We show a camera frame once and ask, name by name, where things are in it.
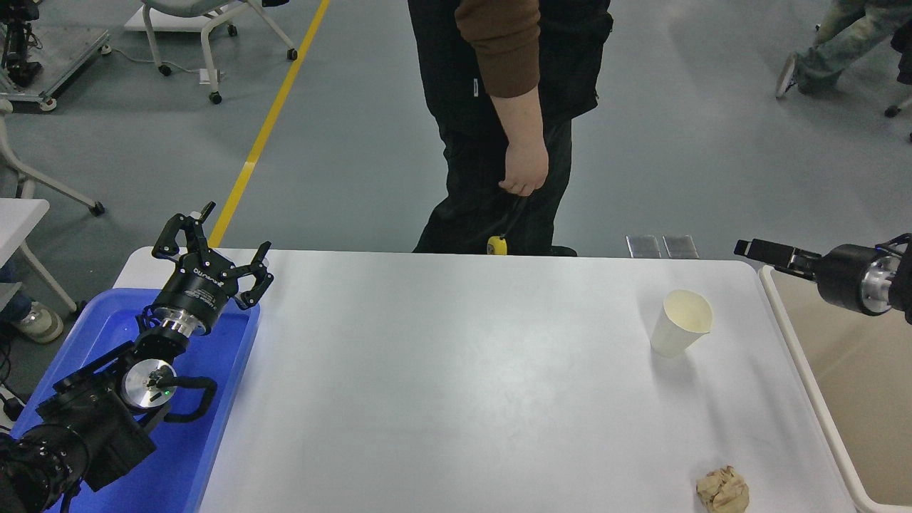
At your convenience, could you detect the metal platform cart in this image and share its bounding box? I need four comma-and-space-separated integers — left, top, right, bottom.
0, 27, 111, 113

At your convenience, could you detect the white power strip with cable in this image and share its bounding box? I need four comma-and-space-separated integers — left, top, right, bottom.
110, 46, 223, 86

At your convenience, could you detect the seated person's leg and shoe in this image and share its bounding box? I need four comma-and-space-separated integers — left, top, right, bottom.
0, 258, 65, 344

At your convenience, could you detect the small white side table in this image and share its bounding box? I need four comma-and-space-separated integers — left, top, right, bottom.
0, 198, 79, 314

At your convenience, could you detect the large pale bin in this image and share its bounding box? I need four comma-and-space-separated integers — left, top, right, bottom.
759, 264, 912, 513

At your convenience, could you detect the crumpled tan paper ball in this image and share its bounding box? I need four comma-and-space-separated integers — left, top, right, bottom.
696, 466, 750, 513

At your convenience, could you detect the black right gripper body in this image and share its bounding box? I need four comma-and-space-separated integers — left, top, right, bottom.
816, 244, 876, 315

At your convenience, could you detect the person with tape measure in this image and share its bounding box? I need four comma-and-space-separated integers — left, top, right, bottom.
412, 0, 613, 257

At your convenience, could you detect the blue plastic tray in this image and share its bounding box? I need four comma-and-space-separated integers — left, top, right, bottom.
11, 287, 261, 513

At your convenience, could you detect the white paper cup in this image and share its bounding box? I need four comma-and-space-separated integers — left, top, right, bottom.
650, 289, 715, 358

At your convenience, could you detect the dark office chair with caster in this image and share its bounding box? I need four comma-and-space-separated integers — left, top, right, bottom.
883, 18, 912, 143

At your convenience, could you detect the person's right hand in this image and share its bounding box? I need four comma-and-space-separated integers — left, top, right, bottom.
497, 132, 550, 197

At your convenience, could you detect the person in mottled trousers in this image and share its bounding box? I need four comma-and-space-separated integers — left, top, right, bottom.
775, 0, 912, 98

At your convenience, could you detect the black floor cable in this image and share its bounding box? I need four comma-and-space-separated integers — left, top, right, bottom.
0, 331, 28, 432

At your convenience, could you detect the black device on cart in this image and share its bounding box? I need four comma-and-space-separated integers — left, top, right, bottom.
0, 0, 42, 88

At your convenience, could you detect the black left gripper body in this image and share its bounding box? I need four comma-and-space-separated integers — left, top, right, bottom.
153, 249, 241, 333

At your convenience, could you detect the yellow tape measure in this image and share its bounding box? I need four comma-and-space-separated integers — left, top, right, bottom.
487, 194, 529, 257

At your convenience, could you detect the white rolling chair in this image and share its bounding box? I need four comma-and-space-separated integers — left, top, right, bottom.
140, 0, 299, 105

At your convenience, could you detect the white chair base with caster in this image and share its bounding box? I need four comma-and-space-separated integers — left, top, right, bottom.
0, 100, 106, 217

